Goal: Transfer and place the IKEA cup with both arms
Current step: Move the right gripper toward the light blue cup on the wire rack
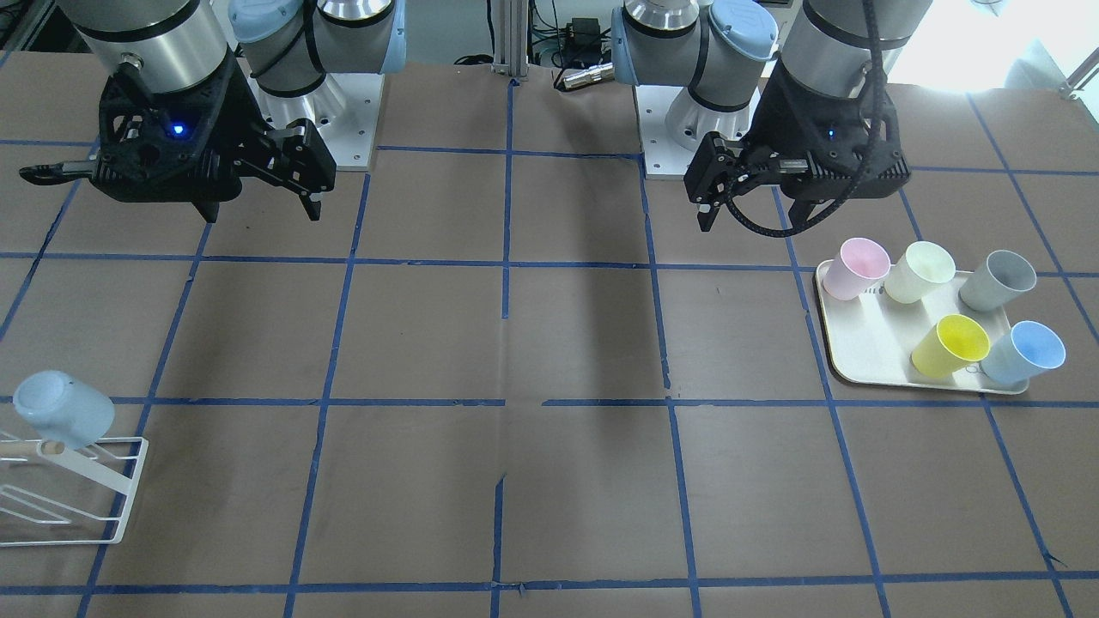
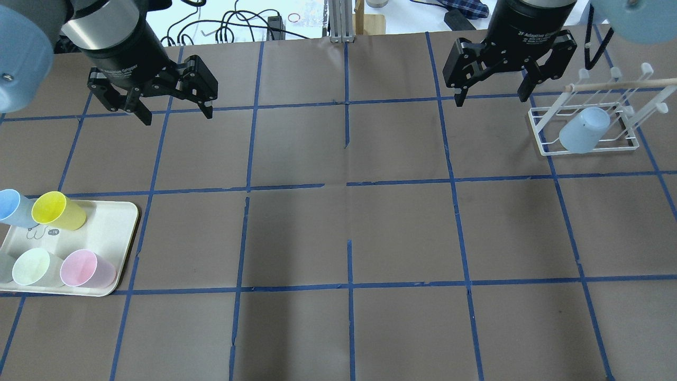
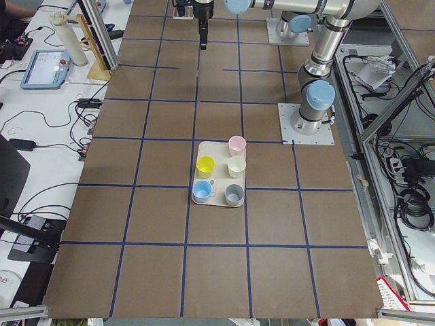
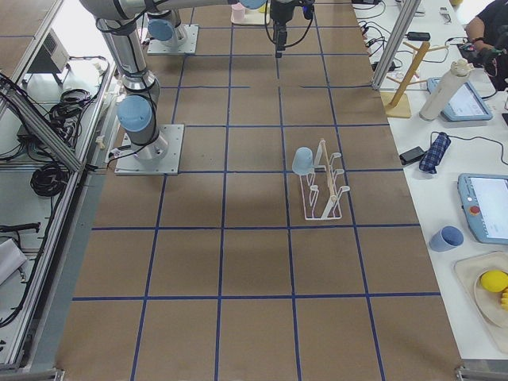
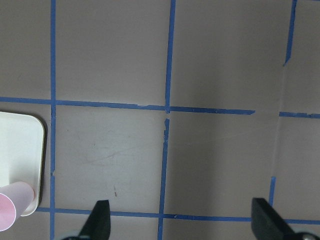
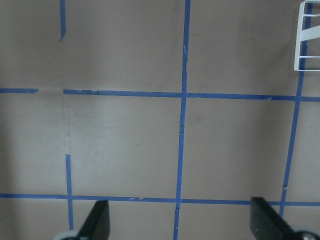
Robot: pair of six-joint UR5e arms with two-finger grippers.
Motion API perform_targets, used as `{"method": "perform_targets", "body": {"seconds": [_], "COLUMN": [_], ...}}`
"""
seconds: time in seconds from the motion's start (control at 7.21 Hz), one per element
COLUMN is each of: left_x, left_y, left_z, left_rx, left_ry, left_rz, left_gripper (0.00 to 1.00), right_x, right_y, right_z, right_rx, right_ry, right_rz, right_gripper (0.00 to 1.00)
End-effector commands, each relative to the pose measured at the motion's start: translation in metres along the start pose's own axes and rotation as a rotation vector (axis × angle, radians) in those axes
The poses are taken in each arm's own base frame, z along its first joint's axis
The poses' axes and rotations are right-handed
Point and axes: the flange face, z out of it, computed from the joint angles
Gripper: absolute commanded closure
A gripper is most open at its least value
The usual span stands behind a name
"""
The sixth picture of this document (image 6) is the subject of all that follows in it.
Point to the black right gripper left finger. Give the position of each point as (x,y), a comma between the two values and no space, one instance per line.
(97,224)

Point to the white wire cup rack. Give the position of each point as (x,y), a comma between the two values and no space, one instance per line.
(305,33)

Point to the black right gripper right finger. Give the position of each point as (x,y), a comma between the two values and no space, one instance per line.
(266,224)

